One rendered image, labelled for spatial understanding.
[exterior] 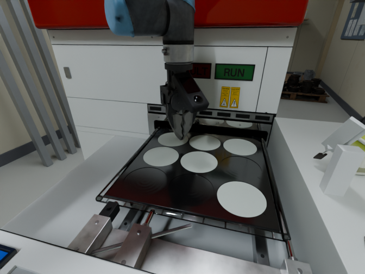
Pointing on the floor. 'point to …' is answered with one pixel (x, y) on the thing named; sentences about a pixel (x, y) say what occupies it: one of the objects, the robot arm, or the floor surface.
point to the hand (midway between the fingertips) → (182, 137)
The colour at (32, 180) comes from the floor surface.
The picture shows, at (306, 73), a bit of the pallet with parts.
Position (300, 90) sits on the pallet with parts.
